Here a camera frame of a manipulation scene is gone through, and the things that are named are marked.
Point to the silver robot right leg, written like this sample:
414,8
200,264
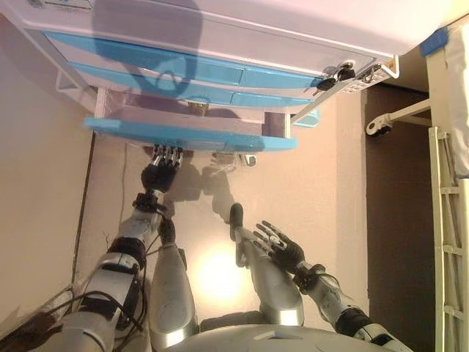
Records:
271,286

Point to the white perforated basket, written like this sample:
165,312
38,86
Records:
353,87

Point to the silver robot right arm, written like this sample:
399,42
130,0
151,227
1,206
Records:
329,293

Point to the bed caster wheel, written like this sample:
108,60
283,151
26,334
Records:
377,126

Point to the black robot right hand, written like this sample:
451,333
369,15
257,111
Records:
289,253

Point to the grey robot torso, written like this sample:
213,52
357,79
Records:
264,337

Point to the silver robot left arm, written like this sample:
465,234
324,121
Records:
135,227

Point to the light blue waste bin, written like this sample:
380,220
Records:
309,119

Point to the blue tag on bed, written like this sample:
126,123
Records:
434,42

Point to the cart keys in lock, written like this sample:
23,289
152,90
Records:
326,83

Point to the white hospital bed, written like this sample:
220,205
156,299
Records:
454,91

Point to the white medical cart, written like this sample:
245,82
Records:
256,22

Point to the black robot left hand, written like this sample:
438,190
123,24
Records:
159,177

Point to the white cart side bin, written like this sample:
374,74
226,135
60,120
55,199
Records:
67,83

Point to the cart caster wheel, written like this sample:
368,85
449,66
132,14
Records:
249,159

